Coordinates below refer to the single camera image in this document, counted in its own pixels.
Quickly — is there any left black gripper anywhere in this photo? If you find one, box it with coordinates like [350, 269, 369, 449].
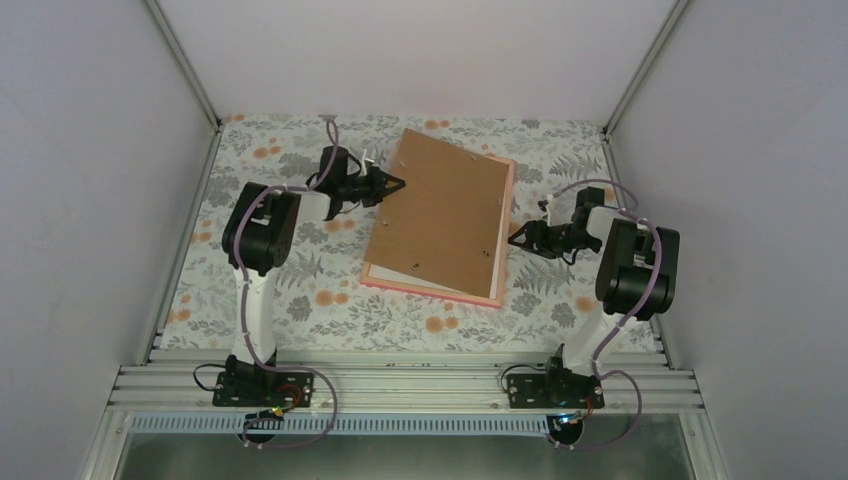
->
[339, 167, 405, 208]

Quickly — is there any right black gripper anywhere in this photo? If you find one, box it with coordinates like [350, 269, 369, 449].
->
[508, 219, 601, 260]

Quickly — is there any cream white mat board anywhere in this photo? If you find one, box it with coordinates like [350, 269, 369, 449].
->
[489, 255, 503, 300]

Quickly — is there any brown cardboard backing board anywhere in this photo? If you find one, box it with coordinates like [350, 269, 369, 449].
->
[362, 127, 513, 299]

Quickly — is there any orange pink wooden frame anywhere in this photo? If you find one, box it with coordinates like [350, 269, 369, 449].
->
[360, 148, 517, 309]

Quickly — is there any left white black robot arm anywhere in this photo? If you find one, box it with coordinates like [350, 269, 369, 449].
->
[212, 146, 406, 407]

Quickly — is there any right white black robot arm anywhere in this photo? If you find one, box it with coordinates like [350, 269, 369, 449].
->
[505, 181, 680, 408]

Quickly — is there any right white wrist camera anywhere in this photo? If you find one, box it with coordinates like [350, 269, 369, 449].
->
[538, 196, 556, 227]

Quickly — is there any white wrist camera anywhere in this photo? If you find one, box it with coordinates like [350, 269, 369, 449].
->
[538, 196, 556, 227]
[359, 149, 379, 177]

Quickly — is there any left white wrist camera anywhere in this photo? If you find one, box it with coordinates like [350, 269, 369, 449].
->
[359, 149, 379, 177]

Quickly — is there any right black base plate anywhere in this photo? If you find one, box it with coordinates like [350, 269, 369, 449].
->
[506, 372, 605, 409]

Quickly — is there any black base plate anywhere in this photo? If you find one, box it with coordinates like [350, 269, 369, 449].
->
[506, 372, 605, 409]
[212, 370, 314, 409]

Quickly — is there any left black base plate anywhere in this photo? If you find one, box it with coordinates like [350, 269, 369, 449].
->
[212, 370, 314, 409]

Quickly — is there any aluminium rail base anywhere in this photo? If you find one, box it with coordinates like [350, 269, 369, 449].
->
[82, 348, 726, 479]

